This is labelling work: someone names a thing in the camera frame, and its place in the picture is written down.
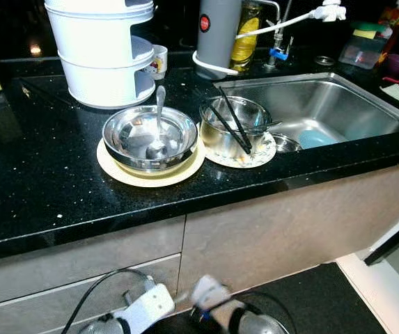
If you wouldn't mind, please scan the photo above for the light blue plate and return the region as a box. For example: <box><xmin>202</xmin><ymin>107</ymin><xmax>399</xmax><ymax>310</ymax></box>
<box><xmin>298</xmin><ymin>127</ymin><xmax>339</xmax><ymax>149</ymax></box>

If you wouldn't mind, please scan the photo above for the perforated steel steamer pot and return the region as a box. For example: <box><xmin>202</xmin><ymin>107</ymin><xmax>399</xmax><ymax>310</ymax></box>
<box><xmin>272</xmin><ymin>134</ymin><xmax>303</xmax><ymax>152</ymax></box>

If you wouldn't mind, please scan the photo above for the stainless steel sink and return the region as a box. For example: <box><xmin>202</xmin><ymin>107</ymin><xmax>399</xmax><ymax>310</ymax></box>
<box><xmin>213</xmin><ymin>72</ymin><xmax>399</xmax><ymax>150</ymax></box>

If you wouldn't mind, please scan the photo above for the clear plastic container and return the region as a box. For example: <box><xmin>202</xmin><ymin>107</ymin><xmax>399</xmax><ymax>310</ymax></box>
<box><xmin>338</xmin><ymin>31</ymin><xmax>388</xmax><ymax>70</ymax></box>

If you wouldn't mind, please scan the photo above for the yellow sponge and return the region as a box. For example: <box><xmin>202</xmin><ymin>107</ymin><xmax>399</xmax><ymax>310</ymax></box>
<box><xmin>352</xmin><ymin>29</ymin><xmax>377</xmax><ymax>40</ymax></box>

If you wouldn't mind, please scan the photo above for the grey stone cabinet front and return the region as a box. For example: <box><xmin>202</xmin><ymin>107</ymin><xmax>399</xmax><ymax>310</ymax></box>
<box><xmin>178</xmin><ymin>159</ymin><xmax>399</xmax><ymax>293</ymax></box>

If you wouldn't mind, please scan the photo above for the green sponge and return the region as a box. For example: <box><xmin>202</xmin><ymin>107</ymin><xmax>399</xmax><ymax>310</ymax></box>
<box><xmin>352</xmin><ymin>21</ymin><xmax>388</xmax><ymax>32</ymax></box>

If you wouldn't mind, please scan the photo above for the red printed bottle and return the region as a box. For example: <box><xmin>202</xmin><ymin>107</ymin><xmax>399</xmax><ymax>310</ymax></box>
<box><xmin>380</xmin><ymin>0</ymin><xmax>399</xmax><ymax>53</ymax></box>

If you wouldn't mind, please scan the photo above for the floral patterned plate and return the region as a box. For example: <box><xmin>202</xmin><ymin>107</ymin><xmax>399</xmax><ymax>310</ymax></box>
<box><xmin>203</xmin><ymin>129</ymin><xmax>278</xmax><ymax>169</ymax></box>

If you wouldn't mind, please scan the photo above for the black floor mat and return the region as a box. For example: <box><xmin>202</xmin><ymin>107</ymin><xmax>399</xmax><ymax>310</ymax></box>
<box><xmin>178</xmin><ymin>261</ymin><xmax>374</xmax><ymax>334</ymax></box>

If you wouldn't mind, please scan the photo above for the white faucet filter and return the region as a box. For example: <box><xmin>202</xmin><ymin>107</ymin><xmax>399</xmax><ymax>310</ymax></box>
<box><xmin>311</xmin><ymin>0</ymin><xmax>347</xmax><ymax>23</ymax></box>

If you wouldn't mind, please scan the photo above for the black chopstick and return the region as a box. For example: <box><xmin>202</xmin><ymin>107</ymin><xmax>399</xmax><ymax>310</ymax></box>
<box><xmin>203</xmin><ymin>97</ymin><xmax>250</xmax><ymax>155</ymax></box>
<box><xmin>217</xmin><ymin>85</ymin><xmax>254</xmax><ymax>152</ymax></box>

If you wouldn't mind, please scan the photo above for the steel faucet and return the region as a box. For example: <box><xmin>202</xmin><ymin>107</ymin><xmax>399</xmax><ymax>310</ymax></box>
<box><xmin>265</xmin><ymin>0</ymin><xmax>292</xmax><ymax>68</ymax></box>

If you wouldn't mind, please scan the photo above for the small steel pot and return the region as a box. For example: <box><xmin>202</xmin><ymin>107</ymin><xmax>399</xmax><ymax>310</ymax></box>
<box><xmin>199</xmin><ymin>95</ymin><xmax>283</xmax><ymax>159</ymax></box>

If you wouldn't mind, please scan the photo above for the yellow oil bottle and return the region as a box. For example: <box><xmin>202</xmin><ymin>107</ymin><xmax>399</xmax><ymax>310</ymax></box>
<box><xmin>230</xmin><ymin>0</ymin><xmax>263</xmax><ymax>72</ymax></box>

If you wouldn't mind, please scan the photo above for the grey thermos jug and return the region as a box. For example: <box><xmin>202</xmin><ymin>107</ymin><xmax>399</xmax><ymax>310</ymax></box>
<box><xmin>196</xmin><ymin>0</ymin><xmax>244</xmax><ymax>79</ymax></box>

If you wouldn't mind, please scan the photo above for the steel spoon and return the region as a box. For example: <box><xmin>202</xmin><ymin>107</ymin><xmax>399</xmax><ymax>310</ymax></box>
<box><xmin>146</xmin><ymin>85</ymin><xmax>169</xmax><ymax>161</ymax></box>

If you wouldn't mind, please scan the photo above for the white printed mug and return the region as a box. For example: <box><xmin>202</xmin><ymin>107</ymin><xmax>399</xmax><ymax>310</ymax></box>
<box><xmin>150</xmin><ymin>44</ymin><xmax>169</xmax><ymax>79</ymax></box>

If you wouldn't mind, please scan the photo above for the wide steel bowl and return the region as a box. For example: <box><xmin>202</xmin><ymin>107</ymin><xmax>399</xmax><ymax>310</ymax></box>
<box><xmin>102</xmin><ymin>106</ymin><xmax>198</xmax><ymax>175</ymax></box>

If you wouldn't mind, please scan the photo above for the white tiered storage rack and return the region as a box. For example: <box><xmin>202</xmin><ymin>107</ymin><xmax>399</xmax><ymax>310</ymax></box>
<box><xmin>44</xmin><ymin>0</ymin><xmax>158</xmax><ymax>110</ymax></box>

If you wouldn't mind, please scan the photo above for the shallow grey drawer front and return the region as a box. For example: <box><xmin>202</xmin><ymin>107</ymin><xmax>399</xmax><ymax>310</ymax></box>
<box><xmin>0</xmin><ymin>216</ymin><xmax>186</xmax><ymax>310</ymax></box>

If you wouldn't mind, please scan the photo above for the deep grey drawer front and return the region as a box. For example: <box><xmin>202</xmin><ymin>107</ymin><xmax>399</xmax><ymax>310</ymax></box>
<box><xmin>0</xmin><ymin>254</ymin><xmax>182</xmax><ymax>334</ymax></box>

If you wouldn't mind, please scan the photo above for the white hose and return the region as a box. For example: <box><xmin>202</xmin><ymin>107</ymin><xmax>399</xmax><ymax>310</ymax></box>
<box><xmin>192</xmin><ymin>7</ymin><xmax>318</xmax><ymax>79</ymax></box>

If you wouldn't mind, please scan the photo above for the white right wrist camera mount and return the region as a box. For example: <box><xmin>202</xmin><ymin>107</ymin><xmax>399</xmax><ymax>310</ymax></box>
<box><xmin>189</xmin><ymin>275</ymin><xmax>245</xmax><ymax>317</ymax></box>

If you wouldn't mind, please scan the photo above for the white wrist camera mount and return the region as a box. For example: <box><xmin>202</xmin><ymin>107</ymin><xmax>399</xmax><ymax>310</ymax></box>
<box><xmin>189</xmin><ymin>275</ymin><xmax>245</xmax><ymax>317</ymax></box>
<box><xmin>119</xmin><ymin>282</ymin><xmax>175</xmax><ymax>334</ymax></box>

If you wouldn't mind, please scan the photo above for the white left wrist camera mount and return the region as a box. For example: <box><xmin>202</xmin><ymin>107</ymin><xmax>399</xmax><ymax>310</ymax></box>
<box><xmin>119</xmin><ymin>282</ymin><xmax>175</xmax><ymax>334</ymax></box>

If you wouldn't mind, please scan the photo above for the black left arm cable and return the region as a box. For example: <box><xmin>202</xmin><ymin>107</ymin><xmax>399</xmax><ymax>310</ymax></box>
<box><xmin>77</xmin><ymin>268</ymin><xmax>157</xmax><ymax>334</ymax></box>

